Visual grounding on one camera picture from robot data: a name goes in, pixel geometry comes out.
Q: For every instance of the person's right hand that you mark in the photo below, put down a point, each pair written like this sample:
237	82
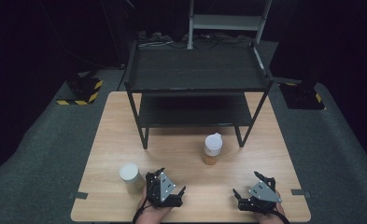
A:
270	219

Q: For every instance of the grey metal stand frame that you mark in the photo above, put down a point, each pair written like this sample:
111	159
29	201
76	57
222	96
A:
226	22

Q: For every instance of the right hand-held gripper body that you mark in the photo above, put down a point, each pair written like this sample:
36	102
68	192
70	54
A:
262	193

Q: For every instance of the black base with hazard stripes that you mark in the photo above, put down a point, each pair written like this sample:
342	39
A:
302	96
83	88

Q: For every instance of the black two-tier shelf rack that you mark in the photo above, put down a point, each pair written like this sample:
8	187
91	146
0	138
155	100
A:
200	70

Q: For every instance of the grey tape strip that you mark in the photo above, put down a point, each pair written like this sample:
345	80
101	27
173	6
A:
301	193
78	195

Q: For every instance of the white spout lid jar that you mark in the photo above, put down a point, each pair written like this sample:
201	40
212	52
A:
213	146

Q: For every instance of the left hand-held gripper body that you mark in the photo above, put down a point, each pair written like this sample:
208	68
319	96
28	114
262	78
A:
165	186

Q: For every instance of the person's left hand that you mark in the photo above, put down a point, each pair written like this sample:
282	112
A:
150	215

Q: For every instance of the tall jar with white lid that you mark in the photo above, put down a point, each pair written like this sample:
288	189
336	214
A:
131	177

